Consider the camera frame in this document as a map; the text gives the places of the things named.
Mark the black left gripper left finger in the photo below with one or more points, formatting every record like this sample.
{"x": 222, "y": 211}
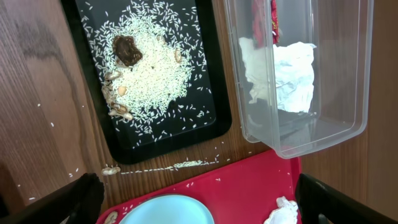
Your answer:
{"x": 78, "y": 202}

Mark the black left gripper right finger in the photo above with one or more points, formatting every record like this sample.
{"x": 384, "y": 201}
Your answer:
{"x": 320, "y": 203}

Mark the clear plastic waste bin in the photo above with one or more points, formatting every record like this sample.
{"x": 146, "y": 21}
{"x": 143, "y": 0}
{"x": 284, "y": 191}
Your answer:
{"x": 342, "y": 32}

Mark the white paper napkin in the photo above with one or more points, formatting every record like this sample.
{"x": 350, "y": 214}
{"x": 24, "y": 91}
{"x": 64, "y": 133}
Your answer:
{"x": 294, "y": 75}

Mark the spilled rice line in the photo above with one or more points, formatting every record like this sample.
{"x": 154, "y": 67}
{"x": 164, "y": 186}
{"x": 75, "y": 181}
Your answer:
{"x": 177, "y": 166}

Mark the peanut shell on table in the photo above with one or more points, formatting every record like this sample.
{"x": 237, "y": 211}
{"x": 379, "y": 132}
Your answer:
{"x": 110, "y": 170}

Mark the crumpled white tissue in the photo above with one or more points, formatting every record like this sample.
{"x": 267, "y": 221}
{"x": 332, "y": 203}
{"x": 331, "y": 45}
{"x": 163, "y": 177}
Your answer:
{"x": 286, "y": 213}

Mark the peanut shell on tray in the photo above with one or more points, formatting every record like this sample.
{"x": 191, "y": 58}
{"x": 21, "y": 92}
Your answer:
{"x": 111, "y": 218}

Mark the red snack wrapper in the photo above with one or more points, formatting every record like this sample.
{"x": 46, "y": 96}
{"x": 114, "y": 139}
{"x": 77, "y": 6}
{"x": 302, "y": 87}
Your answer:
{"x": 258, "y": 23}

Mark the large light blue plate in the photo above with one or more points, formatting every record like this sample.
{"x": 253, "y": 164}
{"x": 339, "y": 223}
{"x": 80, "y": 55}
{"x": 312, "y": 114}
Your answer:
{"x": 170, "y": 209}

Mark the red serving tray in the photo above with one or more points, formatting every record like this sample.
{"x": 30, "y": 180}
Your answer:
{"x": 242, "y": 192}

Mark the brown food scraps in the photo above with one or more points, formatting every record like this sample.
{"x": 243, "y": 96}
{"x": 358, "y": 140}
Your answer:
{"x": 147, "y": 60}

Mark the black food waste tray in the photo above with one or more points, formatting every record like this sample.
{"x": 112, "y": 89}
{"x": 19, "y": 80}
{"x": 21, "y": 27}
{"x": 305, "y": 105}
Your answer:
{"x": 203, "y": 115}

